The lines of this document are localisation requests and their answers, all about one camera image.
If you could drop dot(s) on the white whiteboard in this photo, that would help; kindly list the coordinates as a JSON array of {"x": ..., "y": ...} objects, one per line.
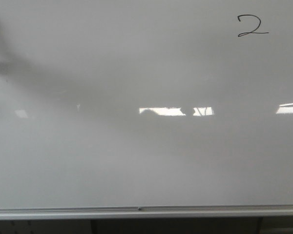
[{"x": 122, "y": 103}]

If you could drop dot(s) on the aluminium whiteboard frame rail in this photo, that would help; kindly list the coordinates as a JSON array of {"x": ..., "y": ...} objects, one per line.
[{"x": 135, "y": 212}]

